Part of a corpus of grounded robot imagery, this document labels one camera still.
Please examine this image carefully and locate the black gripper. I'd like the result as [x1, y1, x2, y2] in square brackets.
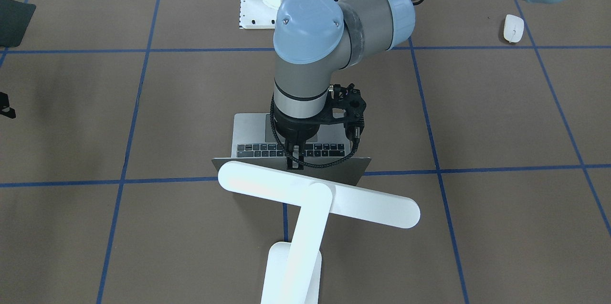
[273, 112, 330, 170]

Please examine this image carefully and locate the grey laptop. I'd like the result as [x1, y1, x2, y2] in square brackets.
[212, 113, 371, 185]

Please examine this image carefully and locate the black mouse pad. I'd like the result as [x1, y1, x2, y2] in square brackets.
[0, 0, 37, 48]

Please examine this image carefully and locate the white computer mouse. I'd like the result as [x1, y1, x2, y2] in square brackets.
[503, 14, 525, 43]

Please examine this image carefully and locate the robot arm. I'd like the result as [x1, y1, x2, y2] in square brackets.
[269, 0, 563, 170]

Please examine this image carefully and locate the white desk lamp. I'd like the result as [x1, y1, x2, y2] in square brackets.
[218, 161, 421, 304]

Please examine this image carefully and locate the brown paper table cover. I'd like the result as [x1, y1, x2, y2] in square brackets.
[0, 0, 611, 304]

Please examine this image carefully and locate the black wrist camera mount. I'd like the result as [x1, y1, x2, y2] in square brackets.
[329, 84, 367, 143]

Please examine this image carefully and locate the black braided cable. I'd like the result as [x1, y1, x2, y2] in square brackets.
[269, 0, 363, 169]

